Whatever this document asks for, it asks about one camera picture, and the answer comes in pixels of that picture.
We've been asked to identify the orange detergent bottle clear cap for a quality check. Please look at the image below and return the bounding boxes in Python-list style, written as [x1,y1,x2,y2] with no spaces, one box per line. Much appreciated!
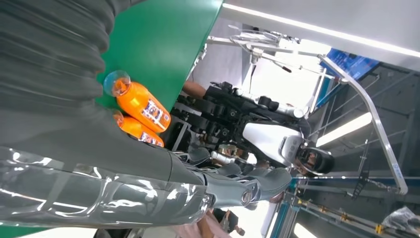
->
[112,110,165,148]

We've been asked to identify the orange detergent bottle blue cap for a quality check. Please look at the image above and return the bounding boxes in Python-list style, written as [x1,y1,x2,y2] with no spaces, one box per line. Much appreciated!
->
[103,69,171,134]

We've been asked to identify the person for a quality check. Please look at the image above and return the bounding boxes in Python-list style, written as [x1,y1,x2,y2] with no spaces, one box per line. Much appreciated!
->
[177,210,232,238]
[181,81,208,100]

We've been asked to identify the black white humanoid robot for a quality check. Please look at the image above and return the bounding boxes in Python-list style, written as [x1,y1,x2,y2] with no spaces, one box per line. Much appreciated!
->
[170,81,335,177]

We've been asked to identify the white ceiling light bar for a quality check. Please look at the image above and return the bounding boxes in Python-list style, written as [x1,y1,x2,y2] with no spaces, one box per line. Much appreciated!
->
[315,112,373,148]

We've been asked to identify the silver curved gantry beam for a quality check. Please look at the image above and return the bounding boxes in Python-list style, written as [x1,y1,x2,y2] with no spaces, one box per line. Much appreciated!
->
[318,54,409,196]

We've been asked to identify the clear plastic bag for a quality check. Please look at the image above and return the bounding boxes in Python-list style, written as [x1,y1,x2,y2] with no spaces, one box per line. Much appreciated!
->
[381,206,420,231]

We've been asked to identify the white metal stand frame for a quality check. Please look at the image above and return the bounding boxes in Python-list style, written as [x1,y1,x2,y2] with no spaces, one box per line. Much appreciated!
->
[207,24,324,74]

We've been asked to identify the aluminium frame rack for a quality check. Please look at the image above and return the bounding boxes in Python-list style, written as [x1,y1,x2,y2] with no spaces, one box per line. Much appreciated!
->
[262,176,420,238]

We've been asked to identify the red handle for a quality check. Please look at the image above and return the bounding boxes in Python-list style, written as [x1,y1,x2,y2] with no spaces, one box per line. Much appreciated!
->
[274,61,293,74]

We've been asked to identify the white wall light strip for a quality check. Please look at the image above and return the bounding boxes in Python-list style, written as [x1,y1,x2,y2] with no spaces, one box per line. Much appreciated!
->
[222,2,420,59]

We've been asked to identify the blue wall display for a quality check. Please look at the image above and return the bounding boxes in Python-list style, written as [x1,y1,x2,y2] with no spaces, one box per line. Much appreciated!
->
[323,48,380,82]

